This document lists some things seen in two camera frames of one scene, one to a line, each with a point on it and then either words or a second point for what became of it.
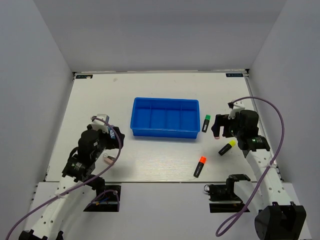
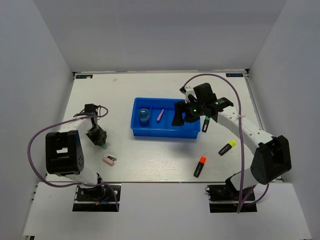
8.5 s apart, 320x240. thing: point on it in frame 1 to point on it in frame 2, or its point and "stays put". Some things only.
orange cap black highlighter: (202, 161) stays put
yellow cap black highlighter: (232, 143) stays put
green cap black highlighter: (207, 118) stays put
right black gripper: (222, 120) to (181, 107)
